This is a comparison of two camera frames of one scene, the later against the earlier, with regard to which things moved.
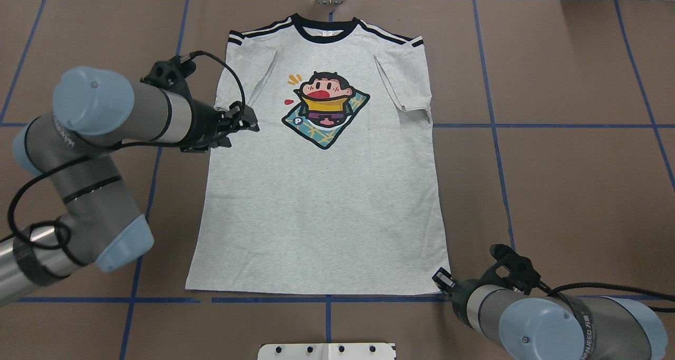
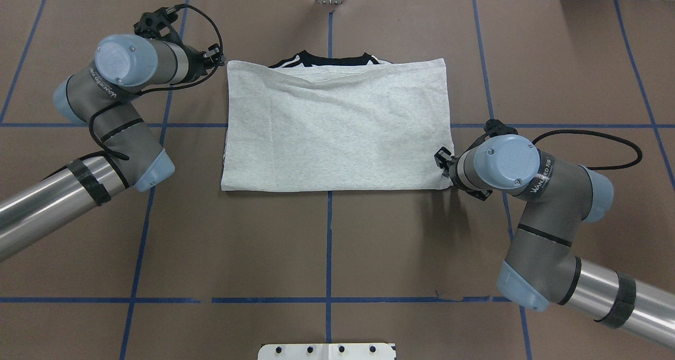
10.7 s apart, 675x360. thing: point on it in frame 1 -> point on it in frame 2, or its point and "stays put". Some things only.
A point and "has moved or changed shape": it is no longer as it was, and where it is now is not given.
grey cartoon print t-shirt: (337, 193) has moved or changed shape
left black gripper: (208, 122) -> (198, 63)
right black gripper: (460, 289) -> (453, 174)
